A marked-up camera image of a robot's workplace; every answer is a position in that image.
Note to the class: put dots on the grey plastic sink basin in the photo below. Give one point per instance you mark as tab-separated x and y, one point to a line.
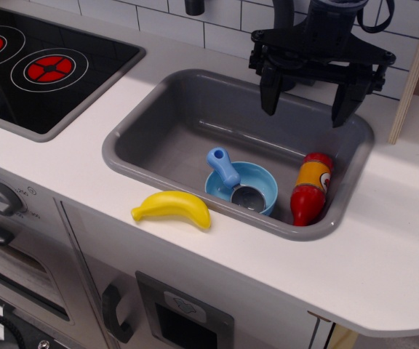
165	139

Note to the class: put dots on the blue handled metal spoon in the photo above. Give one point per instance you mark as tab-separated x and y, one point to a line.
243	195

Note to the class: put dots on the dark grey toy faucet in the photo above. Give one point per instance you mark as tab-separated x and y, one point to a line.
284	15

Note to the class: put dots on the grey oven knob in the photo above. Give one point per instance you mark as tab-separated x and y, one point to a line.
10	203

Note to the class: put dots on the black toy stovetop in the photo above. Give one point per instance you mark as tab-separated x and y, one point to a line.
50	74

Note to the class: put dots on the black cabinet door handle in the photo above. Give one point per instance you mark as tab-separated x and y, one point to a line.
110	300

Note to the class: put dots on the toy oven door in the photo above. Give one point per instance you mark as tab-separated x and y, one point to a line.
22	273

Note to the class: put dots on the grey dishwasher panel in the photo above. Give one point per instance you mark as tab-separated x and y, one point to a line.
181	320

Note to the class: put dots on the yellow toy banana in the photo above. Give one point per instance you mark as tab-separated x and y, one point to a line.
174	203

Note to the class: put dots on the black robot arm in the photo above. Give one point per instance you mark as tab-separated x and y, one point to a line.
335	3

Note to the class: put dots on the light blue bowl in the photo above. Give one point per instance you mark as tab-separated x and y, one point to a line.
252	175

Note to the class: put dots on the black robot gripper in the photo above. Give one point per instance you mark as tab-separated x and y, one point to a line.
322	47

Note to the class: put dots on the red toy ketchup bottle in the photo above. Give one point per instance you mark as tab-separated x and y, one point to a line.
309	194

